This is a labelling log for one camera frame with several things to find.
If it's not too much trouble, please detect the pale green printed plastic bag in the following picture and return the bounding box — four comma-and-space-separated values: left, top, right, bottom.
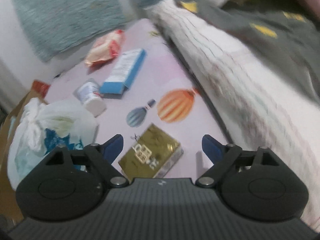
7, 97, 99, 188

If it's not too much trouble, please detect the white lidded tub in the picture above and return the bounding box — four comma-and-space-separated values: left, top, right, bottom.
75, 79, 107, 118

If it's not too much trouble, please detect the red printed plastic bag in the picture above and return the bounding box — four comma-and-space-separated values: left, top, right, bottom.
31, 79, 50, 98

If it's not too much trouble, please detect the brown cardboard box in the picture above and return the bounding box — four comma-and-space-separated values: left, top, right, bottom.
0, 91, 50, 223

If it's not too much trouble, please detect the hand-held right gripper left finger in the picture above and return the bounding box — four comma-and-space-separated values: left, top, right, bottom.
44, 134, 130, 188

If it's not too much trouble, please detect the grey bedding strip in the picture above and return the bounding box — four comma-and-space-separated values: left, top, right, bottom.
162, 35, 232, 143

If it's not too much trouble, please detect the white striped blanket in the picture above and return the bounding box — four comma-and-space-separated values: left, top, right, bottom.
145, 0, 320, 228

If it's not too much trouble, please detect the teal speckled wall cloth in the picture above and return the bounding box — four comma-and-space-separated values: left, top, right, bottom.
11, 0, 130, 63

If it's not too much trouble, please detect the blue and white box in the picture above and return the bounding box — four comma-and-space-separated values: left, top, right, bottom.
99, 49, 147, 95

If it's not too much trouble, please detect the gold box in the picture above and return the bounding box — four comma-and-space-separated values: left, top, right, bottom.
117, 123, 184, 179

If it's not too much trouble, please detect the grey cloth with yellow print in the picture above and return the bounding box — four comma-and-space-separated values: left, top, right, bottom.
175, 0, 320, 93

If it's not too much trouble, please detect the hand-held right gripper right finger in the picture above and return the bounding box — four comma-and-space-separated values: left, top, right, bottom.
194, 134, 281, 188

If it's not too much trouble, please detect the pink balloon print mat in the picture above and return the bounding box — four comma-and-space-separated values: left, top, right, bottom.
46, 17, 232, 180

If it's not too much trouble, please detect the pink red soft packet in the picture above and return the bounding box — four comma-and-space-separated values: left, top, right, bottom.
84, 29, 125, 68

